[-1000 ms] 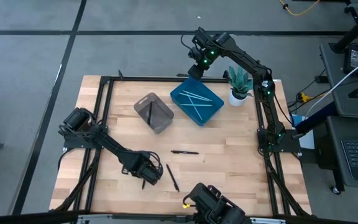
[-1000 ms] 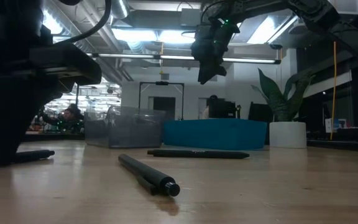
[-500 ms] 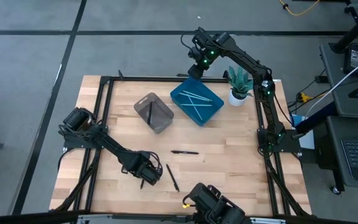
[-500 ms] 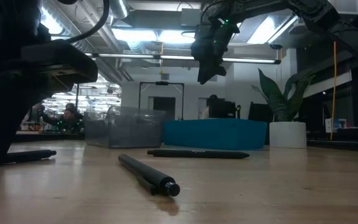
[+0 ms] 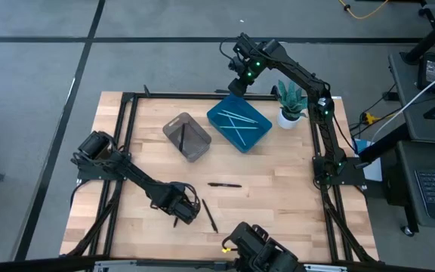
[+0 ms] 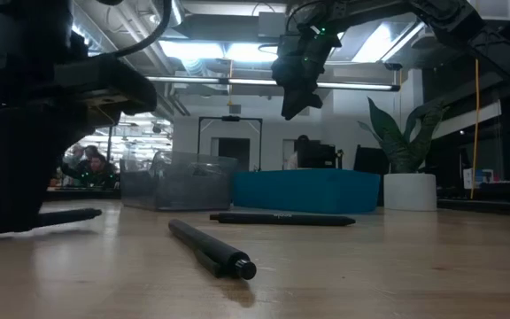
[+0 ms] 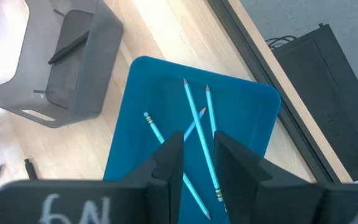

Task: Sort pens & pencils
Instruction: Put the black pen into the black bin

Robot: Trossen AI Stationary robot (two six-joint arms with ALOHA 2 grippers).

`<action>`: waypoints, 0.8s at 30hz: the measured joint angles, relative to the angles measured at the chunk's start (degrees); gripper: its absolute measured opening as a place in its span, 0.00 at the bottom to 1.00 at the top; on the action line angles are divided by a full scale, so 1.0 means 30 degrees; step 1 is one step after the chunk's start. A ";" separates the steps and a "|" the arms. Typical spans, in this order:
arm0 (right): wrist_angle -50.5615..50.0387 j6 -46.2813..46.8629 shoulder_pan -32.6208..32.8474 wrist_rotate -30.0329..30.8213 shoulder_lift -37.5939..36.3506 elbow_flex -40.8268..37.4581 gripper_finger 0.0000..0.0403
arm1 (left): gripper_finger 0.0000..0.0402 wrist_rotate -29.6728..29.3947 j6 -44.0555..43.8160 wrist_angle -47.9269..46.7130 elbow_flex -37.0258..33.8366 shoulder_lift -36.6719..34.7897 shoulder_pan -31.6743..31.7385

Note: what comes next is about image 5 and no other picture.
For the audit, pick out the white box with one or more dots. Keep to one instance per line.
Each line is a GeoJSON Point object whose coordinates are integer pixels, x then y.
{"type": "Point", "coordinates": [374, 172]}

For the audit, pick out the clear grey plastic bin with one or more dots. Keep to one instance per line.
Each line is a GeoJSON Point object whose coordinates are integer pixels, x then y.
{"type": "Point", "coordinates": [198, 140]}

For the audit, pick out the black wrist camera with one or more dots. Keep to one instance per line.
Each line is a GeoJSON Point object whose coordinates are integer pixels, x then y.
{"type": "Point", "coordinates": [187, 192]}
{"type": "Point", "coordinates": [236, 65]}

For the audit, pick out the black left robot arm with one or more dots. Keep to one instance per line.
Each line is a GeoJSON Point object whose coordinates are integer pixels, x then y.
{"type": "Point", "coordinates": [134, 175]}

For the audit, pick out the grey desk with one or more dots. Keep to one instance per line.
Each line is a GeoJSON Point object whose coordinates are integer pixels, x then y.
{"type": "Point", "coordinates": [402, 75]}
{"type": "Point", "coordinates": [406, 196]}

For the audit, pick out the blue plastic bin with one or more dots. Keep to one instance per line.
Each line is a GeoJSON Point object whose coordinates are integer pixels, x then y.
{"type": "Point", "coordinates": [259, 136]}

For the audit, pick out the black desk beam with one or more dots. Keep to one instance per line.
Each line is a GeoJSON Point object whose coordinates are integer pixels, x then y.
{"type": "Point", "coordinates": [383, 145]}

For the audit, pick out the black aluminium table frame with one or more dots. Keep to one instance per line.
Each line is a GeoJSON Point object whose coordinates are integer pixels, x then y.
{"type": "Point", "coordinates": [164, 95]}

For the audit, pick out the light blue pencil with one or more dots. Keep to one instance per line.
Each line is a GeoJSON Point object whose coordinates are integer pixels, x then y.
{"type": "Point", "coordinates": [242, 139]}

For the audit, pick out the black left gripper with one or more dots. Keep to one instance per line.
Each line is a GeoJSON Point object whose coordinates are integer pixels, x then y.
{"type": "Point", "coordinates": [168, 198]}

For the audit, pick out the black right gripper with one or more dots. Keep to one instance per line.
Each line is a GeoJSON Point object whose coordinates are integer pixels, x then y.
{"type": "Point", "coordinates": [253, 70]}

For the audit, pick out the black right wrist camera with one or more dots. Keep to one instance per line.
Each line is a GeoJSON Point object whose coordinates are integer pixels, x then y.
{"type": "Point", "coordinates": [236, 65]}

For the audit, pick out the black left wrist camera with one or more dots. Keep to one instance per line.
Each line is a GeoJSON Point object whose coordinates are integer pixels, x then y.
{"type": "Point", "coordinates": [187, 192]}

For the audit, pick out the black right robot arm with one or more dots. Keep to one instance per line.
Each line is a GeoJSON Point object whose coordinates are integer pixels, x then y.
{"type": "Point", "coordinates": [300, 75]}

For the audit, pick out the snake plant in white pot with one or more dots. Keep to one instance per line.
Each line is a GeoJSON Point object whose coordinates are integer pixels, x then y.
{"type": "Point", "coordinates": [287, 120]}

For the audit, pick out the thick black pole stand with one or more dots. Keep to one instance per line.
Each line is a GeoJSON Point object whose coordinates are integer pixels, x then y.
{"type": "Point", "coordinates": [429, 39]}

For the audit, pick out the black caster wheel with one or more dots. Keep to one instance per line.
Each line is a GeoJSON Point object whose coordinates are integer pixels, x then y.
{"type": "Point", "coordinates": [408, 231]}

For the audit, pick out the black front rail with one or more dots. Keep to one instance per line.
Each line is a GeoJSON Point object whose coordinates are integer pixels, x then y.
{"type": "Point", "coordinates": [32, 266]}

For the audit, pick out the yellow plug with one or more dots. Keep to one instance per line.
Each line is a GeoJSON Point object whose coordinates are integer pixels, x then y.
{"type": "Point", "coordinates": [371, 119]}

